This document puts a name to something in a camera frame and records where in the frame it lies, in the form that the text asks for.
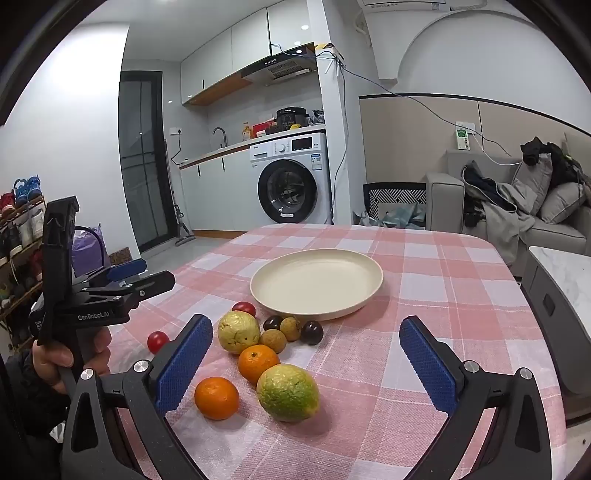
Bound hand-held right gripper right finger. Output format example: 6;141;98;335
399;316;552;480

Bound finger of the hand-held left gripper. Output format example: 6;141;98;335
81;271;176;308
74;258;147;286

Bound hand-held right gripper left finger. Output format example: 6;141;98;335
61;314;214;480

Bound orange mandarin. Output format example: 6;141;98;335
238;344;281;385
194;377;240;421

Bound brown longan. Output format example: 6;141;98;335
280;316;303;342
259;329;288;355

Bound green yellow guava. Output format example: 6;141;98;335
257;364;320;422

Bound dark plum back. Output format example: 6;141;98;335
300;320;324;346

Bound cream round plate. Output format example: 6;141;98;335
250;248;384;321

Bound person's left forearm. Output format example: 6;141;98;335
0;353;70;462

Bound person's left hand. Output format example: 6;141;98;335
31;325;112;395

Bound purple plastic bag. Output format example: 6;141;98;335
71;224;112;278

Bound wooden shoe rack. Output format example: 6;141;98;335
0;194;47;352

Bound upright floor mop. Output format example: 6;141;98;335
163;138;197;245

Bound rows of shoes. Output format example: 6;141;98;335
0;175;47;324

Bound pink white checkered tablecloth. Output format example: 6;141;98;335
99;224;568;480

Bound black framed glass door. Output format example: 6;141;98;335
119;70;171;254

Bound white kitchen counter cabinet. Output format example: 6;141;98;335
178;138;259;234

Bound teal plastic bag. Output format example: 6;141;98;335
353;203;426;229

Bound grey blanket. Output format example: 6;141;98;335
480;185;548;266

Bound marble side table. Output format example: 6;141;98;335
522;246;591;421

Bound grey sofa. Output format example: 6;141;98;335
426;148;591;278

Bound black patterned basket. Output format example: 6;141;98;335
363;182;428;227

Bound white washing machine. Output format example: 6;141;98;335
250;132;334;225

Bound dark jacket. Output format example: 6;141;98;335
462;161;513;227

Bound grey pillow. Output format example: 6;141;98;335
539;181;587;224
512;152;553;215

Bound black pressure cooker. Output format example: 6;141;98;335
276;107;309;131

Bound white upper cabinets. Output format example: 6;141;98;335
180;7;324;106

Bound black cloth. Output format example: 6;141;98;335
520;137;544;167

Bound black backpack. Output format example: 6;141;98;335
547;142;583;188

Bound steel range hood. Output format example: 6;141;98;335
240;53;319;87

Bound white air conditioner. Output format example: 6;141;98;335
361;0;451;12

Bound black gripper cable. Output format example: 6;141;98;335
74;225;106;268

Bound green white wall panel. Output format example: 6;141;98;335
455;121;476;152

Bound long wall cable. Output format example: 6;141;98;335
270;44;525;167

